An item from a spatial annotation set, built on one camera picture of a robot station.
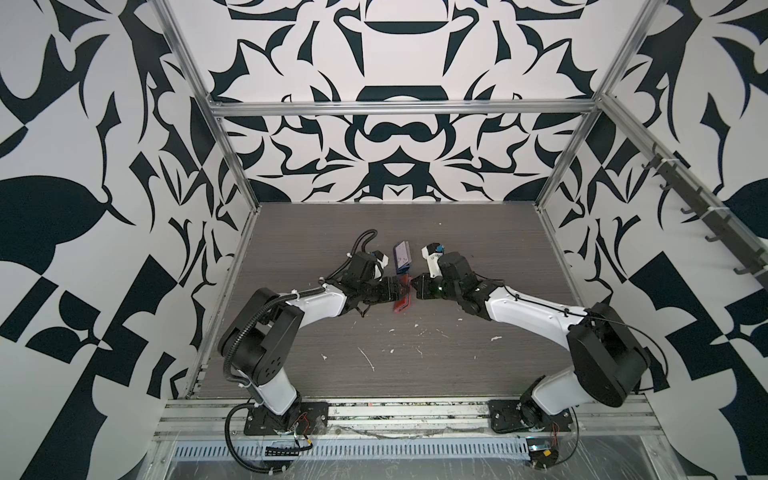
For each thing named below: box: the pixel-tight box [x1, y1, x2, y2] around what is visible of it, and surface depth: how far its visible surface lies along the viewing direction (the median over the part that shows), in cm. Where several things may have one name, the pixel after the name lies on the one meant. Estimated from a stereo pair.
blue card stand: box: [393, 246, 410, 275], surface depth 101 cm
